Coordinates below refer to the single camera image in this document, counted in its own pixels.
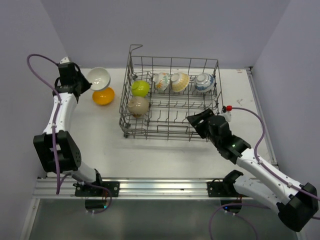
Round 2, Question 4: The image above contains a white ribbed bowl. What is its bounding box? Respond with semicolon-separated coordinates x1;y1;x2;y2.
86;67;111;92

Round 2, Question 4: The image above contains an orange ribbed bowl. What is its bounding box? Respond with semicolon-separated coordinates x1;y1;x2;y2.
92;87;115;106

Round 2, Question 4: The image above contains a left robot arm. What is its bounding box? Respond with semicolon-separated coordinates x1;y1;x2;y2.
33;62;104;197

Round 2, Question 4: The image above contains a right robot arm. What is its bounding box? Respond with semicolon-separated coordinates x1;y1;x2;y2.
187;106;320;232

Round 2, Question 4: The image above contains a white blue patterned bowl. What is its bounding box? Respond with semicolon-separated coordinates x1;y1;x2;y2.
195;73;216;93

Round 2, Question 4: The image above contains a white yellow dotted bowl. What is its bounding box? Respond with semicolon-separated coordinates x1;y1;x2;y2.
170;72;190;93

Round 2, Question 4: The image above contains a white floral leaf bowl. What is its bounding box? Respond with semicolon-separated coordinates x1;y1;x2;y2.
153;72;171;92

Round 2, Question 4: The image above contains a lime green bowl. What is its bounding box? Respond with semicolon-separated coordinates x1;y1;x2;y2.
131;80;150;98

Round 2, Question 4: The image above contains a beige bowl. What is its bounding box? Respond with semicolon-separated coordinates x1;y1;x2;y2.
127;96;149;118

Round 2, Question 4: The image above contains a grey wire dish rack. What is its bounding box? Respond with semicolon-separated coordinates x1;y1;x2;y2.
119;44;224;141

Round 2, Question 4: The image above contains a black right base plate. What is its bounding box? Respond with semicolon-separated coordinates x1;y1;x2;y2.
206;178;247;198

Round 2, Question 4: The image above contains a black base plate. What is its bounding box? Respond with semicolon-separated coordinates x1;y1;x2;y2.
73;180;120;197
206;178;247;198

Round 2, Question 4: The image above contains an aluminium mounting rail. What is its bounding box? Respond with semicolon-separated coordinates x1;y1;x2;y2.
33;176;293;201

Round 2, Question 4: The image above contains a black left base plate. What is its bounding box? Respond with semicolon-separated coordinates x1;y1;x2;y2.
73;180;120;197

